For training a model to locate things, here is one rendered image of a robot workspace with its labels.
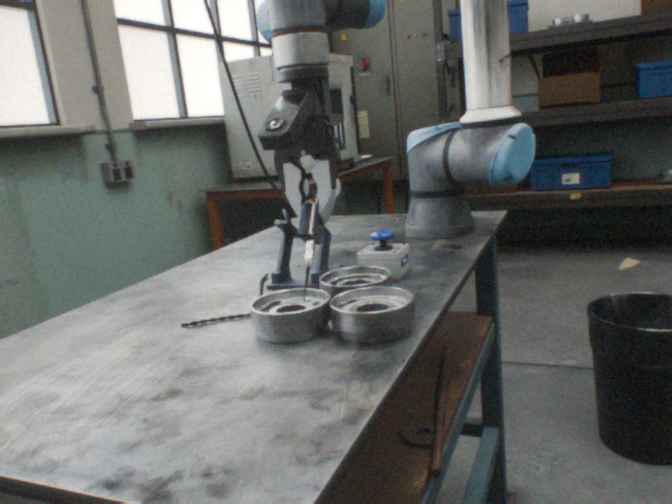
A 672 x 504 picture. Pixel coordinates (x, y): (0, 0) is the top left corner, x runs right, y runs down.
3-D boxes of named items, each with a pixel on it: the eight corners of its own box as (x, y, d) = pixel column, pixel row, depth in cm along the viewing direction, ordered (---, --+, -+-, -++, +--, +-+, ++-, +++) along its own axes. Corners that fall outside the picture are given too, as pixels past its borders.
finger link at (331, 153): (346, 186, 79) (335, 122, 78) (343, 187, 78) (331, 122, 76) (315, 191, 81) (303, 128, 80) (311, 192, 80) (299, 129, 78)
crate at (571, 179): (613, 181, 410) (613, 150, 406) (612, 189, 377) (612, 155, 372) (536, 184, 433) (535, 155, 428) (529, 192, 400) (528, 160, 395)
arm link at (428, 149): (431, 183, 133) (427, 124, 130) (482, 183, 123) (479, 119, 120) (398, 191, 125) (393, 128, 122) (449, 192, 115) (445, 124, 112)
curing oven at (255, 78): (332, 178, 296) (319, 46, 282) (232, 184, 320) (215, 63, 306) (371, 165, 351) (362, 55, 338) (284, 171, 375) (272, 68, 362)
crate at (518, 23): (530, 39, 412) (529, 6, 407) (528, 33, 377) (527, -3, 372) (456, 49, 430) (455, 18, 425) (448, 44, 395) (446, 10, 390)
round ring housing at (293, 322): (349, 328, 73) (346, 298, 72) (277, 353, 68) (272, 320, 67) (307, 311, 82) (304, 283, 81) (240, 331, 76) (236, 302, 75)
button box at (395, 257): (400, 280, 92) (397, 251, 91) (359, 280, 95) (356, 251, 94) (413, 267, 99) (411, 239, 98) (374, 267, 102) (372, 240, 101)
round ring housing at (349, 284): (363, 287, 91) (361, 262, 90) (408, 300, 82) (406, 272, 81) (308, 304, 85) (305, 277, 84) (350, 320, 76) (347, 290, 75)
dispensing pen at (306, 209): (287, 293, 76) (303, 180, 81) (300, 302, 79) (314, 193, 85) (303, 293, 75) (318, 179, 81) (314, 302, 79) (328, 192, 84)
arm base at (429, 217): (415, 225, 136) (412, 184, 134) (480, 224, 130) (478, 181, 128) (397, 240, 123) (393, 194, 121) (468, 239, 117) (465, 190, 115)
